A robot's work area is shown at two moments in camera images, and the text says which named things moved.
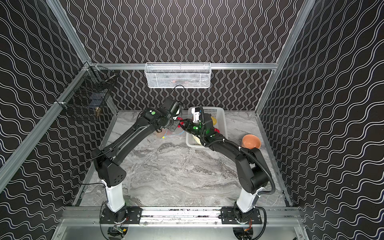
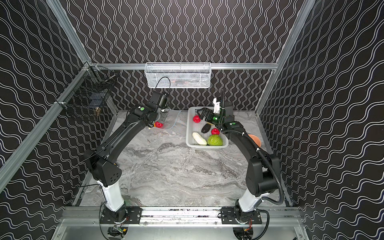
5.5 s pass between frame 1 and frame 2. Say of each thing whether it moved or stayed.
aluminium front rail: stayed
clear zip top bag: moved
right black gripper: moved
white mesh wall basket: stayed
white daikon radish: stayed
